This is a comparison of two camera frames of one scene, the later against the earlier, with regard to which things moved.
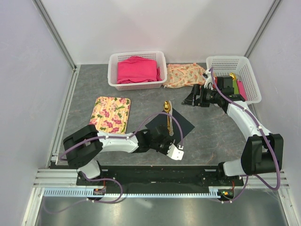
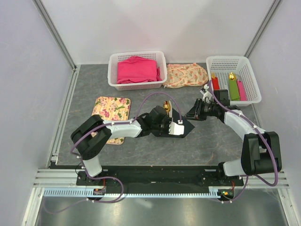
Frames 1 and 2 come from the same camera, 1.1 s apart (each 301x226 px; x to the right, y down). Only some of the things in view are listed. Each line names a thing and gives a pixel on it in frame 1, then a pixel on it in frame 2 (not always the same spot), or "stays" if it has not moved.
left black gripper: x=169 y=141 → x=168 y=121
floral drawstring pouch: x=179 y=75 stays
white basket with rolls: x=246 y=83 stays
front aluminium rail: x=262 y=178 stays
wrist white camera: x=175 y=153 → x=176 y=129
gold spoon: x=167 y=108 stays
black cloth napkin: x=161 y=121 stays
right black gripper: x=199 y=90 → x=195 y=113
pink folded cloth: x=132 y=69 stays
